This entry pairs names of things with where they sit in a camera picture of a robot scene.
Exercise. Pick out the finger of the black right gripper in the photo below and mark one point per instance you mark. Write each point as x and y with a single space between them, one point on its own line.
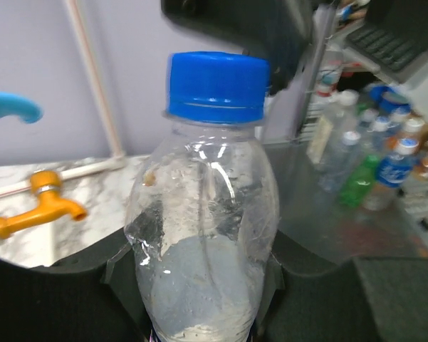
279 31

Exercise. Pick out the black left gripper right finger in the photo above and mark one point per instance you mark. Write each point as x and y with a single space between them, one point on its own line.
362 299

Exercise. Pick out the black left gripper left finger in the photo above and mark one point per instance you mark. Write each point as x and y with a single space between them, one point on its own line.
91 295

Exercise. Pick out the clear bottle blue label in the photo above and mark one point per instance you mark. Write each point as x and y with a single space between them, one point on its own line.
201 219

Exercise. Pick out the blue bottle cap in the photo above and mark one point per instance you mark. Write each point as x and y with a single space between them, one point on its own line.
215 87

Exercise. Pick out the green plastic bottle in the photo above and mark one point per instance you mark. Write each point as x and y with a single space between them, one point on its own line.
360 182

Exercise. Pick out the bottle with blue label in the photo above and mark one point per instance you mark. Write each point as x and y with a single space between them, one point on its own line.
392 171

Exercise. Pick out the orange plastic faucet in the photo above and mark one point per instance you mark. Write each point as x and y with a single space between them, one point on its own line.
46 187

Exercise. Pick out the blue plastic faucet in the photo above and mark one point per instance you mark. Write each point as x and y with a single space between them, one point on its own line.
16 105

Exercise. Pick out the white PVC pipe frame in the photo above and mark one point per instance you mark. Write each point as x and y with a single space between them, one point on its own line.
48 55

